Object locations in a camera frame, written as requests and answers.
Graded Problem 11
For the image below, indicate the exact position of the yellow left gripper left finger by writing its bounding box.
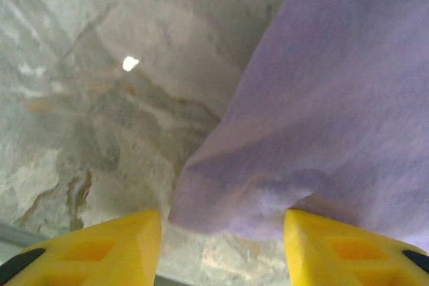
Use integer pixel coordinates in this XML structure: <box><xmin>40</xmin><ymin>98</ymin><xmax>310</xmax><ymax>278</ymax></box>
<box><xmin>0</xmin><ymin>210</ymin><xmax>163</xmax><ymax>286</ymax></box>

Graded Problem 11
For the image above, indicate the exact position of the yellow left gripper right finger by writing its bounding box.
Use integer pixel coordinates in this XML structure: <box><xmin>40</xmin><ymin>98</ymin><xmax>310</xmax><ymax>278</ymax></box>
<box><xmin>282</xmin><ymin>208</ymin><xmax>429</xmax><ymax>286</ymax></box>

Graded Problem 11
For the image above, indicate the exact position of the purple shirt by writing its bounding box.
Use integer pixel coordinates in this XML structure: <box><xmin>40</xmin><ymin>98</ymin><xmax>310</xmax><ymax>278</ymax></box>
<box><xmin>167</xmin><ymin>0</ymin><xmax>429</xmax><ymax>254</ymax></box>

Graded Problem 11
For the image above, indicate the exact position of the aluminium mounting rail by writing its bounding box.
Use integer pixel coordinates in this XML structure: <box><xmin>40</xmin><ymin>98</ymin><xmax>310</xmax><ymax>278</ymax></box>
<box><xmin>0</xmin><ymin>221</ymin><xmax>291</xmax><ymax>286</ymax></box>

